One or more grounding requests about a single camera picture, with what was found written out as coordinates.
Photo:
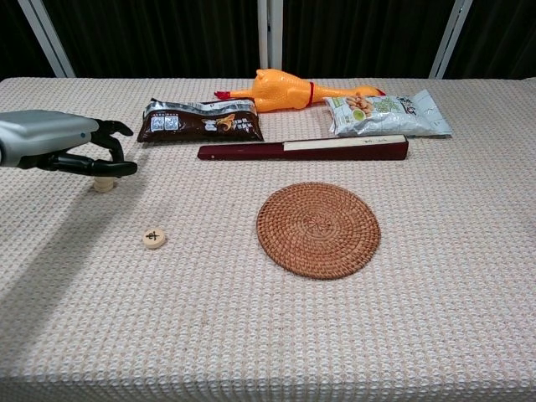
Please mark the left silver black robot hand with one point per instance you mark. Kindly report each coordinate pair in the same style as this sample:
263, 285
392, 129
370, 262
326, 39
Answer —
37, 134

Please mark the wooden chess piece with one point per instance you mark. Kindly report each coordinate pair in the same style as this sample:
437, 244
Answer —
103, 188
103, 181
154, 238

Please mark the round woven rattan coaster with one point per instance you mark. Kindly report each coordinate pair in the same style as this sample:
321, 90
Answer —
318, 230

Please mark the black pleated curtain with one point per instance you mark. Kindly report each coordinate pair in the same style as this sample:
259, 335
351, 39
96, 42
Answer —
159, 37
360, 37
498, 37
17, 42

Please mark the brown snack bag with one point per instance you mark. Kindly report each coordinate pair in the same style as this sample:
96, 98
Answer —
201, 125

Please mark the dark red folded fan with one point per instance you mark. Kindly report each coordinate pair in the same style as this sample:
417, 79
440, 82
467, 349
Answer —
251, 151

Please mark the yellow rubber chicken toy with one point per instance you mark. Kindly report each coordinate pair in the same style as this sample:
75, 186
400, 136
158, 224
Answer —
276, 92

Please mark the beige woven tablecloth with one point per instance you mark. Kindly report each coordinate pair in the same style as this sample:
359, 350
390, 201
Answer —
293, 335

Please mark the green white snack bag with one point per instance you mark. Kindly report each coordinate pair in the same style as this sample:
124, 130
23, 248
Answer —
385, 117

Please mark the grey metal frame post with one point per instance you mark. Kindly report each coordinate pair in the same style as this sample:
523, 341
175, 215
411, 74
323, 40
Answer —
48, 42
448, 42
270, 33

